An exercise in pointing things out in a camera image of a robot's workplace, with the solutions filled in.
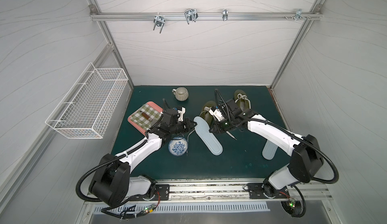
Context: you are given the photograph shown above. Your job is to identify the aluminium crossbar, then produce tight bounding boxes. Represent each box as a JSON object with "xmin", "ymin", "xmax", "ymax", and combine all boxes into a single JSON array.
[{"xmin": 91, "ymin": 11, "xmax": 323, "ymax": 21}]

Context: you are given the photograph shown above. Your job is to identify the pink tray checkered cloth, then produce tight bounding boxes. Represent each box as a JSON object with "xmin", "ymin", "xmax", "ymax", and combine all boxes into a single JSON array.
[{"xmin": 128, "ymin": 102, "xmax": 163, "ymax": 135}]

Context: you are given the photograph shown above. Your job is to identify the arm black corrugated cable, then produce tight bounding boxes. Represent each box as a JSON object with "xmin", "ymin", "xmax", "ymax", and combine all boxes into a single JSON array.
[
  {"xmin": 75, "ymin": 137, "xmax": 149, "ymax": 203},
  {"xmin": 235, "ymin": 118, "xmax": 340, "ymax": 185}
]

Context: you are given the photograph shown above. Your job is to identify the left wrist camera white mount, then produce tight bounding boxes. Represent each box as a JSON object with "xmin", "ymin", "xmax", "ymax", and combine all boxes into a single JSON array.
[{"xmin": 176, "ymin": 106, "xmax": 185, "ymax": 122}]

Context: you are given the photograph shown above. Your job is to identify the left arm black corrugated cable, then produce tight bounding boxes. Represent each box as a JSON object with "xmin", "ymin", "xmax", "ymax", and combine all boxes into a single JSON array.
[{"xmin": 75, "ymin": 137, "xmax": 149, "ymax": 203}]

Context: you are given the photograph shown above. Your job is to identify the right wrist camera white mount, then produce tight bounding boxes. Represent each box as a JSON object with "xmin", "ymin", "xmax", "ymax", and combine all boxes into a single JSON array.
[{"xmin": 209, "ymin": 106, "xmax": 225, "ymax": 122}]

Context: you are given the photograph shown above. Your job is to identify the light blue insole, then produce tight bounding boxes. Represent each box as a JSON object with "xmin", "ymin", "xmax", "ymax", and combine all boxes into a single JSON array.
[
  {"xmin": 193, "ymin": 116, "xmax": 223, "ymax": 155},
  {"xmin": 262, "ymin": 140, "xmax": 278, "ymax": 160}
]

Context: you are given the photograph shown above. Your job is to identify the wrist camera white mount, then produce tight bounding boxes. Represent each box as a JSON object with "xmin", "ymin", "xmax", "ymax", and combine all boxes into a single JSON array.
[
  {"xmin": 209, "ymin": 106, "xmax": 225, "ymax": 122},
  {"xmin": 176, "ymin": 106, "xmax": 185, "ymax": 122}
]

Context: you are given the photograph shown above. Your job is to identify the olive green shoe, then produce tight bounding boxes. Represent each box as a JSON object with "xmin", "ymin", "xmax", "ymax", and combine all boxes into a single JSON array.
[
  {"xmin": 200, "ymin": 101, "xmax": 217, "ymax": 128},
  {"xmin": 234, "ymin": 90, "xmax": 252, "ymax": 111}
]

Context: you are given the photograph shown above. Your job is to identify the blue white patterned bowl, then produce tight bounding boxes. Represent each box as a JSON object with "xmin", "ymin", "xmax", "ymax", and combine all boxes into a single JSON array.
[{"xmin": 168, "ymin": 137, "xmax": 188, "ymax": 156}]

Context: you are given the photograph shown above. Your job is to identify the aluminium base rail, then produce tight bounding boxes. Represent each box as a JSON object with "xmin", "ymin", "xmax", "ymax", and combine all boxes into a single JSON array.
[{"xmin": 157, "ymin": 178, "xmax": 333, "ymax": 203}]

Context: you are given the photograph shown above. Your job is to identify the metal clamp hook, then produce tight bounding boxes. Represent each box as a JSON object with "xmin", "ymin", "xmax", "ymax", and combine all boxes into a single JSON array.
[
  {"xmin": 184, "ymin": 9, "xmax": 198, "ymax": 24},
  {"xmin": 153, "ymin": 15, "xmax": 165, "ymax": 33},
  {"xmin": 284, "ymin": 9, "xmax": 311, "ymax": 21},
  {"xmin": 222, "ymin": 9, "xmax": 228, "ymax": 21}
]

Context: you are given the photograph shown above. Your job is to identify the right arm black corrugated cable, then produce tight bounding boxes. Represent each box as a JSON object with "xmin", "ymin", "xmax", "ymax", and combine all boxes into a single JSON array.
[{"xmin": 235, "ymin": 118, "xmax": 340, "ymax": 185}]

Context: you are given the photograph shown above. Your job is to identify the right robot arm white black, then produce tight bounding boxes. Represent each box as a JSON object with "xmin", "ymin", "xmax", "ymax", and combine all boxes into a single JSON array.
[{"xmin": 205, "ymin": 101, "xmax": 326, "ymax": 198}]

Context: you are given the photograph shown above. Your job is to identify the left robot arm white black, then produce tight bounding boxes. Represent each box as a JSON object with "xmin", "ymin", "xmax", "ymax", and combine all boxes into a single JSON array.
[{"xmin": 89, "ymin": 107, "xmax": 197, "ymax": 206}]

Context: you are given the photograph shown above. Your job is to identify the striped ceramic cup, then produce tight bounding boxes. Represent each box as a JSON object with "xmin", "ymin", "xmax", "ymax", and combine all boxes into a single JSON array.
[{"xmin": 172, "ymin": 87, "xmax": 189, "ymax": 102}]

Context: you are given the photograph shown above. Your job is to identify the white wire basket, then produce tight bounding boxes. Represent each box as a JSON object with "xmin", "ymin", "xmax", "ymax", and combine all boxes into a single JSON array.
[{"xmin": 45, "ymin": 63, "xmax": 129, "ymax": 139}]

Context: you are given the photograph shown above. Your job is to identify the green table mat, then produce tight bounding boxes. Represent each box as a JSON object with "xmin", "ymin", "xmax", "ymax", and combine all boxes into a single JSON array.
[{"xmin": 111, "ymin": 86, "xmax": 290, "ymax": 180}]

